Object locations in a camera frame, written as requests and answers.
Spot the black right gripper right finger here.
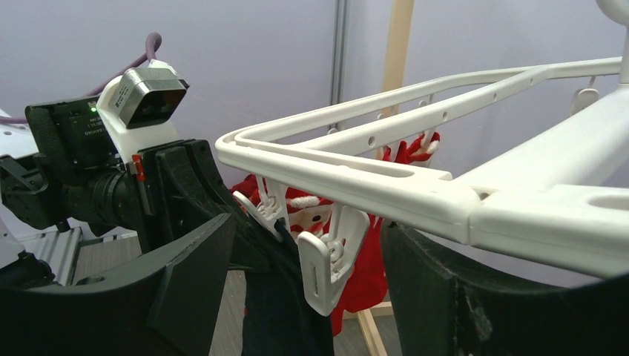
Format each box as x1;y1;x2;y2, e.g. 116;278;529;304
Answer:
381;221;628;355

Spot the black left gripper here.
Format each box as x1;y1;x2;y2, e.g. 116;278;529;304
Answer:
132;139;270;273

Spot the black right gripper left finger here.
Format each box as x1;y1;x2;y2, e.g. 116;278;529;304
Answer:
1;214;236;355

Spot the white hanger clip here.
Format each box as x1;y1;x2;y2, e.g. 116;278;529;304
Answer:
232;176;288;242
297;203;369;316

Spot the black sock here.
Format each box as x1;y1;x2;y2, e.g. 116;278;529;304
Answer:
241;220;335;355

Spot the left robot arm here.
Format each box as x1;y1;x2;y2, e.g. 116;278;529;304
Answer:
1;96;270;273

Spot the white clip sock hanger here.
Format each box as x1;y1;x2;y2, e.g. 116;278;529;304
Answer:
215;0;629;281

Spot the red santa christmas sock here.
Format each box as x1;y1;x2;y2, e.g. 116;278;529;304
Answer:
381;132;441;167

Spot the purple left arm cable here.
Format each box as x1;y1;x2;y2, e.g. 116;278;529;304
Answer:
0;31;163;125

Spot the wooden clothes rack frame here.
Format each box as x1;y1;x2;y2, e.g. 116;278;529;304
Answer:
341;0;416;356

